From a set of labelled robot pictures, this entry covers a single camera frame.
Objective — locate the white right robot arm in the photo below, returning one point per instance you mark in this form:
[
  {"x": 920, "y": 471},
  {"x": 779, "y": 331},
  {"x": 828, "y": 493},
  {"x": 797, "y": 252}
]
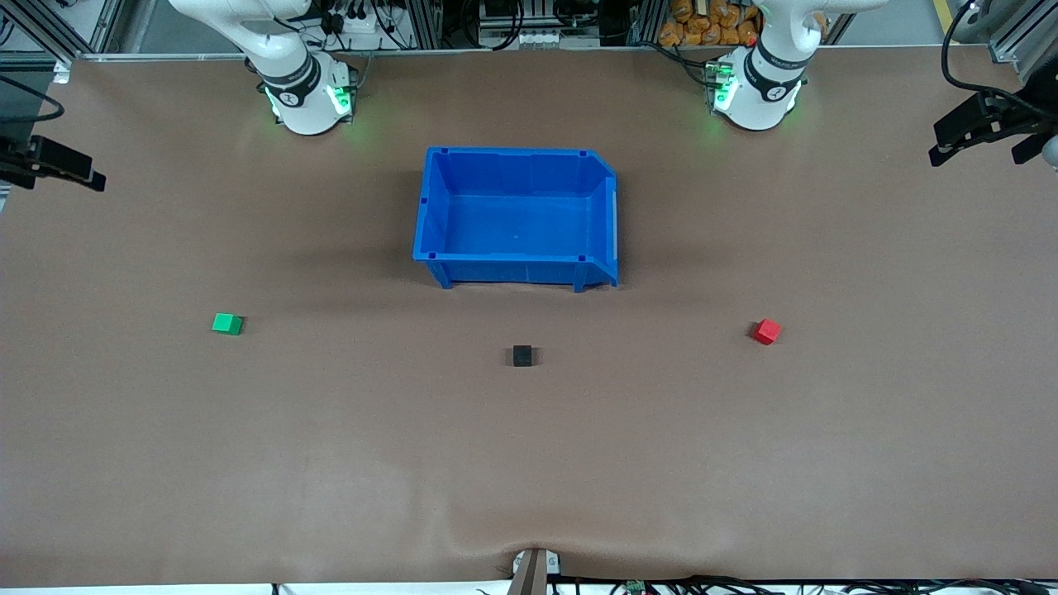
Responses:
[{"x": 297, "y": 107}]

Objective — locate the metal table edge bracket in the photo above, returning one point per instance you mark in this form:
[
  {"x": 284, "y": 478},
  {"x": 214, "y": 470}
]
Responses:
[{"x": 533, "y": 572}]

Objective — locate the blue plastic bin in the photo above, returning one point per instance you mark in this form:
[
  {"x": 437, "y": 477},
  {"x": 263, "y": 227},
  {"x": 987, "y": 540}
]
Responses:
[{"x": 517, "y": 227}]

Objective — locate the aluminium frame profile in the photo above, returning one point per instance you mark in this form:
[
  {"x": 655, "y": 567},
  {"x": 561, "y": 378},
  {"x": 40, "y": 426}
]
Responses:
[
  {"x": 50, "y": 33},
  {"x": 1025, "y": 33}
]

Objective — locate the grey round object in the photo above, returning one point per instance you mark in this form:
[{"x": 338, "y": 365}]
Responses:
[{"x": 975, "y": 21}]

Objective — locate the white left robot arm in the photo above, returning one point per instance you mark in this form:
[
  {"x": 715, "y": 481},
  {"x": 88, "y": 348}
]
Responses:
[{"x": 756, "y": 103}]

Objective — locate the black cube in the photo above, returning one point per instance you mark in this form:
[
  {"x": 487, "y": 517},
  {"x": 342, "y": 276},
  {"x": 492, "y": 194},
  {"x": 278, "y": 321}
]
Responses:
[{"x": 521, "y": 356}]

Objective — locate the red cube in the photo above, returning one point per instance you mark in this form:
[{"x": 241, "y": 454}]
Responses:
[{"x": 766, "y": 331}]

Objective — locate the brown table mat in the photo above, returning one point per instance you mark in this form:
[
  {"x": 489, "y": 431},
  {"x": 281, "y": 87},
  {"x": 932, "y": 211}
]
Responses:
[{"x": 529, "y": 454}]

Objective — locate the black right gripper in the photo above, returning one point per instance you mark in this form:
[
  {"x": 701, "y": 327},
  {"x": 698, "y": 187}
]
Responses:
[{"x": 18, "y": 158}]

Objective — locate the bag of orange items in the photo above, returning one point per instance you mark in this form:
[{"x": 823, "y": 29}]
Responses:
[{"x": 711, "y": 25}]

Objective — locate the green cube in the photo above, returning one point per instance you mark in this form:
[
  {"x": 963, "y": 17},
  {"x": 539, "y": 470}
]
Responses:
[{"x": 226, "y": 323}]

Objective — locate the white power strip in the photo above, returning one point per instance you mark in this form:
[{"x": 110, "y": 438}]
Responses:
[{"x": 351, "y": 21}]

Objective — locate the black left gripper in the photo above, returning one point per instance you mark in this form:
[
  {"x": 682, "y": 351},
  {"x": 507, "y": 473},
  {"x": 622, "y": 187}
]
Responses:
[{"x": 1003, "y": 118}]

